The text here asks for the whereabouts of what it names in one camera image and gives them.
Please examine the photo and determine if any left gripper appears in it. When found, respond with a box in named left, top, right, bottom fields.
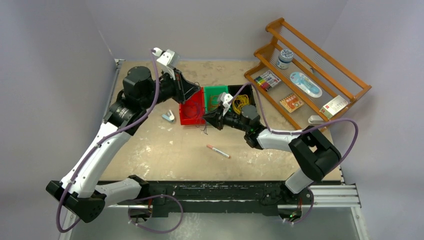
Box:
left=140, top=67, right=201, bottom=110

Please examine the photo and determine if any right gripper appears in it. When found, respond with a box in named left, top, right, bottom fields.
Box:
left=202, top=104, right=250, bottom=132

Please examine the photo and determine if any orange cable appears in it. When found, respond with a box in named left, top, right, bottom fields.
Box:
left=206, top=95, right=223, bottom=112

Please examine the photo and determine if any red plastic bin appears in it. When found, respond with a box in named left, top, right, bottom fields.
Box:
left=179, top=88, right=206, bottom=126

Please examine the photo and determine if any green plastic bin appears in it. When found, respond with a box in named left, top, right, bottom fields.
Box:
left=203, top=85, right=229, bottom=113

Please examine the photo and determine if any black plastic bin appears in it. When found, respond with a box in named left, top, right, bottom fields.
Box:
left=227, top=84, right=258, bottom=117

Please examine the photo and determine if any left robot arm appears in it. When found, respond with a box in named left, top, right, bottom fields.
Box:
left=46, top=66, right=201, bottom=223

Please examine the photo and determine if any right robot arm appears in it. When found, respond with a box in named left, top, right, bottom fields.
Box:
left=203, top=105, right=342, bottom=204

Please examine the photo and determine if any orange white marker pen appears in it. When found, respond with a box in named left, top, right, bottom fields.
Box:
left=206, top=144, right=231, bottom=159

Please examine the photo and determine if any marker pen pack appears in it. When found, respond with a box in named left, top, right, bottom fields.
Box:
left=254, top=70, right=282, bottom=92

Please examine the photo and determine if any orange spiral notebook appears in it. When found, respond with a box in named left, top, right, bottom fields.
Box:
left=279, top=92, right=304, bottom=113

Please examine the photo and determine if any white round jar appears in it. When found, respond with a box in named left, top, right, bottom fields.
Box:
left=276, top=49, right=294, bottom=70

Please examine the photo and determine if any blue blister pack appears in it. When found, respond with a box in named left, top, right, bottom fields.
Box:
left=289, top=72, right=323, bottom=98

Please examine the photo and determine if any white stapler on shelf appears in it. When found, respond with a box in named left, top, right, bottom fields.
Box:
left=307, top=115, right=326, bottom=125

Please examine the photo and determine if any wooden shelf rack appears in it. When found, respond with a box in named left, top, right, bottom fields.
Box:
left=244, top=17, right=372, bottom=130

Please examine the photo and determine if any white red box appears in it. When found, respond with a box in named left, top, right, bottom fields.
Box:
left=320, top=95, right=349, bottom=119

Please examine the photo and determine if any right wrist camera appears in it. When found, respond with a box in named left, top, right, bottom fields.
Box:
left=217, top=92, right=233, bottom=117

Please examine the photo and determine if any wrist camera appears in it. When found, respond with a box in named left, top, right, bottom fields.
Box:
left=151, top=47, right=180, bottom=80
left=217, top=92, right=233, bottom=117

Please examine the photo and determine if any yellow cable coil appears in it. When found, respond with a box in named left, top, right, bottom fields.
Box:
left=231, top=95, right=251, bottom=115

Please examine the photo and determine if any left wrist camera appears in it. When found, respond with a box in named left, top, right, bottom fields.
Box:
left=151, top=47, right=180, bottom=80

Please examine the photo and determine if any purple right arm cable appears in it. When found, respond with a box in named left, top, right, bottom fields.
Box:
left=231, top=82, right=360, bottom=181

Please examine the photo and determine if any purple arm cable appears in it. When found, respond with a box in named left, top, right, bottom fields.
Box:
left=231, top=82, right=360, bottom=181
left=55, top=48, right=161, bottom=233

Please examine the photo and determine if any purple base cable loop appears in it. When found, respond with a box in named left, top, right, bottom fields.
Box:
left=127, top=194, right=185, bottom=235

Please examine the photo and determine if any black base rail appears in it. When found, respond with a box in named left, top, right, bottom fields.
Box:
left=117, top=180, right=315, bottom=219

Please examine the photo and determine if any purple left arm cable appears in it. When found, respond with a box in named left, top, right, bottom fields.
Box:
left=55, top=48, right=161, bottom=233

